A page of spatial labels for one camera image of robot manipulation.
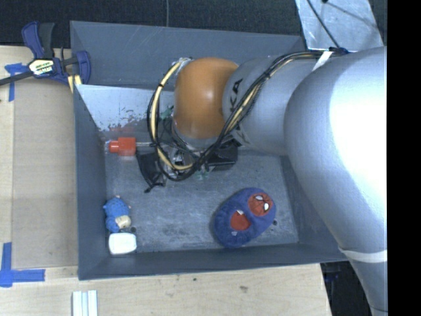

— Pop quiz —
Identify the black angular plastic piece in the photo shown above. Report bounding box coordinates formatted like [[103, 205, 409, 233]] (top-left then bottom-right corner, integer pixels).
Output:
[[136, 151, 168, 194]]

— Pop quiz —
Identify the blue toy figure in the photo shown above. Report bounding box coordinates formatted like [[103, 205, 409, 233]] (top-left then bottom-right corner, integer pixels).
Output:
[[102, 195, 133, 234]]

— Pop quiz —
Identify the grey metal bin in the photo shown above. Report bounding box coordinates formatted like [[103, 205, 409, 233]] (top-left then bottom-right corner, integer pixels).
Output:
[[69, 20, 350, 281]]

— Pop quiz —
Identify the white rounded block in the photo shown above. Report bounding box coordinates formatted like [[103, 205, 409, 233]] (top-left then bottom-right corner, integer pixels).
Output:
[[108, 232, 138, 255]]

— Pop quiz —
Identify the blue slipper with red face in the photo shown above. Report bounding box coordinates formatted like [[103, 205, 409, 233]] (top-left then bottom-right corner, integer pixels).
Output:
[[212, 187, 278, 249]]

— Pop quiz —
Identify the pale wood board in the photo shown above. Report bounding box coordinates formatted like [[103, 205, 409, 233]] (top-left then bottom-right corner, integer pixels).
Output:
[[11, 46, 80, 271]]

